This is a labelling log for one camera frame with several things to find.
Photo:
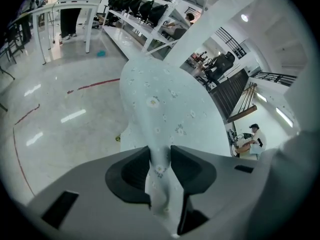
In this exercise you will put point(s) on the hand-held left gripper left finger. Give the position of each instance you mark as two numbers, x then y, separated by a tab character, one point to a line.
95	184

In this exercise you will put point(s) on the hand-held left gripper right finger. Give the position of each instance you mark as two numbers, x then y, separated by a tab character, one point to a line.
212	179

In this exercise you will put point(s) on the pale floral fabric sheet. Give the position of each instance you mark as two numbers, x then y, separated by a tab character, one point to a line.
162	109

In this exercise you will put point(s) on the brown wooden staircase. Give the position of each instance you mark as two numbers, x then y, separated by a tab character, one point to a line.
230	94

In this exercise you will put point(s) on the white tube light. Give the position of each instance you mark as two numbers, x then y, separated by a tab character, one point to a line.
261	97
283	117

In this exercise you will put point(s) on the red floor tape line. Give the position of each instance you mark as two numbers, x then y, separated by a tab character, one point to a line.
25	115
97	84

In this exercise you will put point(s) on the black office chair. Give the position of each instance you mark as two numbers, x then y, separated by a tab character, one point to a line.
220	66

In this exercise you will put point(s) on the black metal railing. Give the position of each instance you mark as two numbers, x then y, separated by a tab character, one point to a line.
275	78
230	41

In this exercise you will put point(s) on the teal object on floor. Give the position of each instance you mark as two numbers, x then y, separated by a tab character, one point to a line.
101	53

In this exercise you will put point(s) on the white metal shelving rack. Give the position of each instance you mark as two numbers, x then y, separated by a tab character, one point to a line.
125	37

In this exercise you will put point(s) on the round ceiling light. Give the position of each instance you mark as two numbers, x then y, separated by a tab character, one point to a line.
244	17

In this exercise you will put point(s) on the white desk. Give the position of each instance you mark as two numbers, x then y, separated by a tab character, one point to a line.
75	6

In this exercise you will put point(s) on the group of black bags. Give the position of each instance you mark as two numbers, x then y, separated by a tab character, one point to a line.
150	7

